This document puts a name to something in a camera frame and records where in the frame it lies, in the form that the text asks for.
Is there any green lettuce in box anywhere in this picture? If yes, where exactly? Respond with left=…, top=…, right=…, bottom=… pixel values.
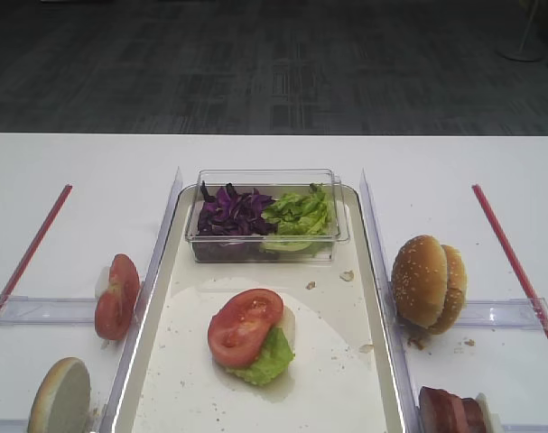
left=262, top=183, right=330, bottom=236

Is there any bottom bun under lettuce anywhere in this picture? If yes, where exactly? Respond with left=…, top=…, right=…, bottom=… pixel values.
left=274, top=306, right=296, bottom=351

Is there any tomato slice on tray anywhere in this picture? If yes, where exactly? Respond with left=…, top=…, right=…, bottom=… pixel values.
left=208, top=289, right=284, bottom=369

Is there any lettuce leaf on tray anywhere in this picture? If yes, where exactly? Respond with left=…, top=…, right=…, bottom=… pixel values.
left=225, top=327, right=294, bottom=386

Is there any upright tomato slice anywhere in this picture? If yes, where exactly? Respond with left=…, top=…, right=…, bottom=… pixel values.
left=94, top=253, right=141, bottom=341

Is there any stack of sausage slices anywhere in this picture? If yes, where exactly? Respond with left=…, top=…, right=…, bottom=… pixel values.
left=419, top=387, right=487, bottom=433

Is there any clear plastic salad box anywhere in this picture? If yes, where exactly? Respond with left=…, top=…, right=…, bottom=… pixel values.
left=184, top=169, right=349, bottom=263

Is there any shredded purple cabbage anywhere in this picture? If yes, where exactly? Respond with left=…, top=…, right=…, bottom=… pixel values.
left=197, top=182, right=277, bottom=236

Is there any cream metal tray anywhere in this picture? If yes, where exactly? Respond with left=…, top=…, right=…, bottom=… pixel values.
left=115, top=187, right=407, bottom=432

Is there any right long clear divider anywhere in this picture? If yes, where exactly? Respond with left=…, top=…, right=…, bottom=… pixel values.
left=359, top=170, right=423, bottom=432

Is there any long clear divider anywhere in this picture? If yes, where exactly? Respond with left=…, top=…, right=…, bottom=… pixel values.
left=97, top=168, right=182, bottom=432
left=359, top=170, right=423, bottom=432

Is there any front sesame bun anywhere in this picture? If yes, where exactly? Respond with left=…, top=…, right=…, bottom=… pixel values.
left=391, top=235, right=448, bottom=328

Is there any sesame bun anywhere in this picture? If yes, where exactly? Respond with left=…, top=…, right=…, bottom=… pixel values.
left=391, top=235, right=448, bottom=328
left=428, top=244, right=468, bottom=335

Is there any rear sesame bun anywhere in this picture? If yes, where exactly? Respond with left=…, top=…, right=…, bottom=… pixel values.
left=428, top=244, right=468, bottom=335

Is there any left red strip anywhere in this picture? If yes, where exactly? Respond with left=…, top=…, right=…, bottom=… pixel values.
left=0, top=184, right=73, bottom=311

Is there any red strip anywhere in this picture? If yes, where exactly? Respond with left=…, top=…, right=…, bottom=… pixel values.
left=0, top=184, right=73, bottom=311
left=471, top=184, right=548, bottom=340

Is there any right red strip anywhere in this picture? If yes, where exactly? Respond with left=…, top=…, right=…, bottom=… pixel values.
left=471, top=184, right=548, bottom=340

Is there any upper right clear holder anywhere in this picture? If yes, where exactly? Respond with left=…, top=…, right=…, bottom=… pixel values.
left=453, top=298, right=548, bottom=331

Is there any clear holder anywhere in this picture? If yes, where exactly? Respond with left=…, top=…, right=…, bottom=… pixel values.
left=453, top=298, right=548, bottom=331
left=0, top=419, right=28, bottom=433
left=0, top=295, right=97, bottom=326
left=502, top=424, right=548, bottom=433

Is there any left long clear divider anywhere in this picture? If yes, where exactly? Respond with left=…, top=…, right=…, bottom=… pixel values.
left=97, top=168, right=182, bottom=432

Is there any upper left clear holder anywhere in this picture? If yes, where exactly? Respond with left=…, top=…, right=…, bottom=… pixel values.
left=0, top=295, right=97, bottom=326

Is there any upright bun half left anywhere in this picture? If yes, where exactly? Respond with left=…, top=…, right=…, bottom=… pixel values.
left=27, top=357, right=91, bottom=433

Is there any white foam stopper right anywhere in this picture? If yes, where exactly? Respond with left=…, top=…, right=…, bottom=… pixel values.
left=476, top=392, right=505, bottom=433

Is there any floor lamp base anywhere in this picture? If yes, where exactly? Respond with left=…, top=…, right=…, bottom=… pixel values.
left=495, top=0, right=543, bottom=63

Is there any lower right clear holder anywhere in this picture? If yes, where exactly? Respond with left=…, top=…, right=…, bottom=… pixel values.
left=502, top=424, right=548, bottom=433

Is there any lower left clear holder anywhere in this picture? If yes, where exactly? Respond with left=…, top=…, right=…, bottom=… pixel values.
left=0, top=419, right=28, bottom=433

